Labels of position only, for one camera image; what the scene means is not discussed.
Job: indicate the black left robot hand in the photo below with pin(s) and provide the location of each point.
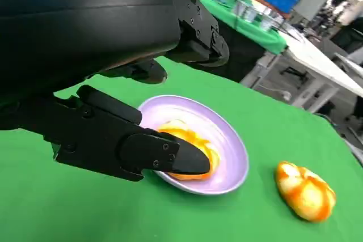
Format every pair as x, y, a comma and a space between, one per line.
85, 21

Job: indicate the orange white toy bread roll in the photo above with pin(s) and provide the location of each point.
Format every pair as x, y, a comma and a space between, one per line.
195, 140
306, 193

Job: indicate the green cloth on workshop table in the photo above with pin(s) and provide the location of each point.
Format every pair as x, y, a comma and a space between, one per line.
227, 15

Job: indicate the clear plastic cup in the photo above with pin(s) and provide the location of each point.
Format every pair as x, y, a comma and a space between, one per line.
270, 19
245, 11

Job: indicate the lilac plate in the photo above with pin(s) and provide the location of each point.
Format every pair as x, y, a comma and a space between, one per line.
227, 151

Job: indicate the white workshop table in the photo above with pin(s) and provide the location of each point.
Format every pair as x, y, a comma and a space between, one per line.
312, 57

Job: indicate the black office chair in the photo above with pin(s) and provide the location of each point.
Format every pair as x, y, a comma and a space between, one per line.
348, 38

